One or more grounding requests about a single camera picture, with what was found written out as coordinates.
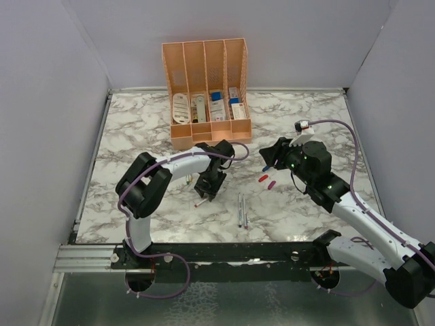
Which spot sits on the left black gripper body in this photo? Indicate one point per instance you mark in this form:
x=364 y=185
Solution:
x=206 y=180

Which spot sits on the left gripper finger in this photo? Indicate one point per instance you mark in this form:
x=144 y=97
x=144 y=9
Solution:
x=203 y=190
x=216 y=185

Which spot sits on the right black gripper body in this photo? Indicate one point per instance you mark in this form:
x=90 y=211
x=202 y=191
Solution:
x=290 y=158

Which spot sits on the red whiteboard marker pen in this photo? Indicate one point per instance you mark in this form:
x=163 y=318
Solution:
x=200 y=203

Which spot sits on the blue whiteboard marker pen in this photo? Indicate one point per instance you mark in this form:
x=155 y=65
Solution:
x=239 y=207

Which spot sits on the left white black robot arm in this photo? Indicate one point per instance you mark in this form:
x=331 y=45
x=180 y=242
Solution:
x=143 y=186

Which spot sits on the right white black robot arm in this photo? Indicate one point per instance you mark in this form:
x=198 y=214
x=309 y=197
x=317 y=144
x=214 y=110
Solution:
x=404 y=265

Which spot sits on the purple pen cap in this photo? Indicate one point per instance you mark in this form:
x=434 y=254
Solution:
x=271 y=184

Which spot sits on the purple whiteboard marker pen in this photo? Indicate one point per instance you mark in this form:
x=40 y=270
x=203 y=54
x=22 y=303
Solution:
x=244 y=211

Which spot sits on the white red box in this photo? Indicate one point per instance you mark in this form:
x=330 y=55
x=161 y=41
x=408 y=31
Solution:
x=236 y=104

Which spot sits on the white blue box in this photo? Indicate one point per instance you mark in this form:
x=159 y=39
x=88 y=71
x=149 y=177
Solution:
x=217 y=107

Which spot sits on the grey stapler tool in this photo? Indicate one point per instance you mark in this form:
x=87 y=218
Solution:
x=201 y=109

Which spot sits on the white oval package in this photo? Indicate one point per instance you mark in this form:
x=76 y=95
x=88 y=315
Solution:
x=180 y=109

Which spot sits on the peach desk organizer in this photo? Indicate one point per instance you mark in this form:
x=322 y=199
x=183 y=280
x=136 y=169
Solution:
x=197 y=68

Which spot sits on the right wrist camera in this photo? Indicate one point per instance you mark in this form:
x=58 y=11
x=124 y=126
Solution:
x=304 y=133

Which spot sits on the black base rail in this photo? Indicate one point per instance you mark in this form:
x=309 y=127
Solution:
x=232 y=262

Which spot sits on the aluminium frame rail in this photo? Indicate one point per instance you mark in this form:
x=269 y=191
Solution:
x=84 y=258

